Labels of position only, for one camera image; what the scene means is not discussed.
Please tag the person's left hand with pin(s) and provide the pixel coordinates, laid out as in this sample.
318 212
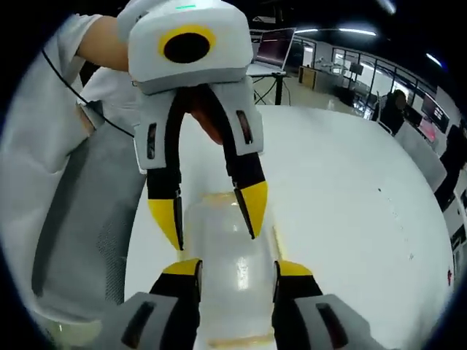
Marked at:
208 116

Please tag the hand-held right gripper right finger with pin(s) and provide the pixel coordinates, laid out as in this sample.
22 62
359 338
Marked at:
292 302

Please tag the clear plastic buckle box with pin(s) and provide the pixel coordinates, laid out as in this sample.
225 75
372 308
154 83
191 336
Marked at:
233 255

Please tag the white desk with black legs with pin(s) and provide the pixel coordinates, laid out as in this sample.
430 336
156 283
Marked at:
279 89

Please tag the small red object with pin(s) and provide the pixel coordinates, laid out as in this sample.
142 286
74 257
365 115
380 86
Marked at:
451 278

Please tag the white chair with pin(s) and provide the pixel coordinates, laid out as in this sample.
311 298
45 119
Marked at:
423 160

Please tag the dark computer monitor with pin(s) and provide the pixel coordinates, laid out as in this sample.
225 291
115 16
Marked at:
438 111

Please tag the pink-lit computer monitor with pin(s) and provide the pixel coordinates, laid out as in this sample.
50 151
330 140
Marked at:
427 130

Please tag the person's white shirt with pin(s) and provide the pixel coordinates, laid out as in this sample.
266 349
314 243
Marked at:
29 146

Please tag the ceiling strip light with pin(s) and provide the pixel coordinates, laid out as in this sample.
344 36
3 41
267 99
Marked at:
434 59
357 31

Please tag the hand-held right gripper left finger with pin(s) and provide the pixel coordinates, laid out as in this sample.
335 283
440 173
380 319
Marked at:
175 302

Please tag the open silver laptop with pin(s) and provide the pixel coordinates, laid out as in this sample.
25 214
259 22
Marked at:
271 47

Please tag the grey mesh chair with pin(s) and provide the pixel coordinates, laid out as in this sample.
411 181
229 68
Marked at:
91 218

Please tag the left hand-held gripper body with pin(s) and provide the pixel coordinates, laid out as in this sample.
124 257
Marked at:
189 69

